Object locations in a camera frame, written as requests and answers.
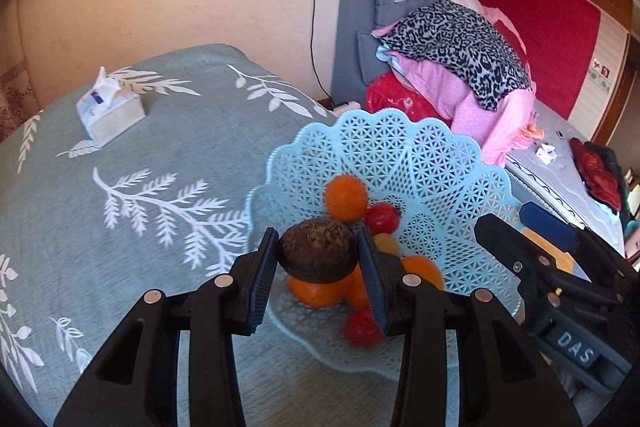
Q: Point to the leopard print cloth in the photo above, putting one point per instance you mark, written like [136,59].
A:
[450,47]

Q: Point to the red padded wall panel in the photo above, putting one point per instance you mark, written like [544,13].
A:
[545,37]

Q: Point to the beige patterned curtain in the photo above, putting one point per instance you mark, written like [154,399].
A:
[15,82]

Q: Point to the grey cushions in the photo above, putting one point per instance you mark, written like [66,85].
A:
[350,47]

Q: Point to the small orange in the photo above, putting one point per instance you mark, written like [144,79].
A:
[422,269]
[357,289]
[345,197]

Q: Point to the yellow-brown small fruit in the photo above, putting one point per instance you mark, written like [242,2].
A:
[389,244]

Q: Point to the pink quilt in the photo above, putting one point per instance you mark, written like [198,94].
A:
[500,122]

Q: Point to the small grey cushion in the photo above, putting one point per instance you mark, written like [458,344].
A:
[372,57]

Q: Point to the orange pink toy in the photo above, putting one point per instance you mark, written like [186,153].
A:
[532,131]

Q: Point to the teal leaf-print tablecloth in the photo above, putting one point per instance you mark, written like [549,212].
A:
[200,132]

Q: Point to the small white object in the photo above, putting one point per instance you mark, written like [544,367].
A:
[546,153]

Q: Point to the white pillow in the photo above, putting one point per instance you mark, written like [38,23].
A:
[462,2]

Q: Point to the red cloth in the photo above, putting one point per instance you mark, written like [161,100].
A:
[597,174]

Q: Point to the light blue plastic lattice basket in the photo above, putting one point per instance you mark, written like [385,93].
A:
[425,167]

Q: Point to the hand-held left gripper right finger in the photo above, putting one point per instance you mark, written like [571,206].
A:
[375,292]

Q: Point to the tissue box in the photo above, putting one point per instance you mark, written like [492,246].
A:
[117,122]

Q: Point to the brown wrinkled passion fruit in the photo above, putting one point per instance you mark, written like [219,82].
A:
[315,247]

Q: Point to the dark cloth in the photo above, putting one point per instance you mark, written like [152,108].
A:
[614,157]

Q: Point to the bed mattress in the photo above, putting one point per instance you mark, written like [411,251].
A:
[565,179]

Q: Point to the small wall stickers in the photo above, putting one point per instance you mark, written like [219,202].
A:
[601,70]

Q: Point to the red floral quilt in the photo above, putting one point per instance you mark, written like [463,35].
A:
[400,99]

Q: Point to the large orange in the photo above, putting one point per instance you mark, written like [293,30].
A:
[315,292]

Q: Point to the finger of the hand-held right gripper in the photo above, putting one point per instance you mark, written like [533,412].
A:
[510,247]
[547,224]

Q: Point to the small red fruit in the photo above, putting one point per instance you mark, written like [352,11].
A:
[361,329]
[382,217]

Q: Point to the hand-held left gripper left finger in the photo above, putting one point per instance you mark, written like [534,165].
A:
[265,287]

